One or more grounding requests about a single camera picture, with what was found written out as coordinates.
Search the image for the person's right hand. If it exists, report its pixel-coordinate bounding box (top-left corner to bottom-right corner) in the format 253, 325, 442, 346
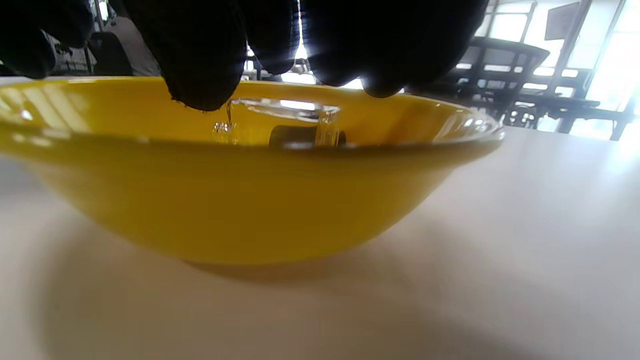
0, 0, 488, 112

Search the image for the yellow bowl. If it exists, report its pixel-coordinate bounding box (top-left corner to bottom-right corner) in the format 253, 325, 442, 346
0, 76, 506, 266

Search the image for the clear glass perfume bottle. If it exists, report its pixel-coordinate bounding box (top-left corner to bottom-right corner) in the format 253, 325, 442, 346
210, 97, 343, 148

